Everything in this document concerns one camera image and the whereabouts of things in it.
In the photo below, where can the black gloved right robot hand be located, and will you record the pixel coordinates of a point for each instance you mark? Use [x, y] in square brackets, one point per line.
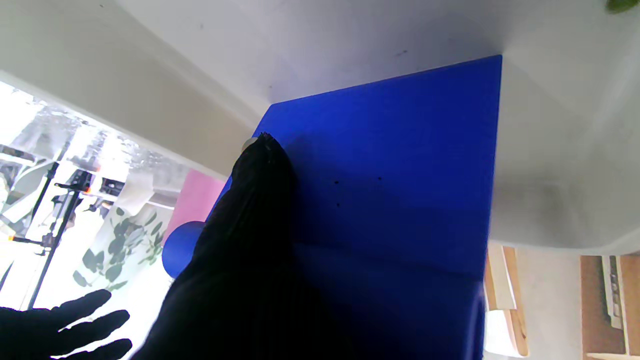
[35, 332]

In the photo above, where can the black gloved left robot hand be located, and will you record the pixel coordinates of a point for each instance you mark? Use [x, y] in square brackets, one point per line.
[240, 260]

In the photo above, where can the square pink jar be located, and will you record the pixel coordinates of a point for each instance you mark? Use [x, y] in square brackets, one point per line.
[197, 200]

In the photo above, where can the green beans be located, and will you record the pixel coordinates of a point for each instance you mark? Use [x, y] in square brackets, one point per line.
[622, 4]

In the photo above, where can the broad leaf potted plant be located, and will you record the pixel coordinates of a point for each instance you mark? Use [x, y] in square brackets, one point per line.
[120, 245]

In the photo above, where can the black tripod stand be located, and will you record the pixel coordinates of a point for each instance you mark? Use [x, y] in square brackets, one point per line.
[80, 181]

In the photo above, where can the wooden chair white seat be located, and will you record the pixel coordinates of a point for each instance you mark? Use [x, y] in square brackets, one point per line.
[510, 300]

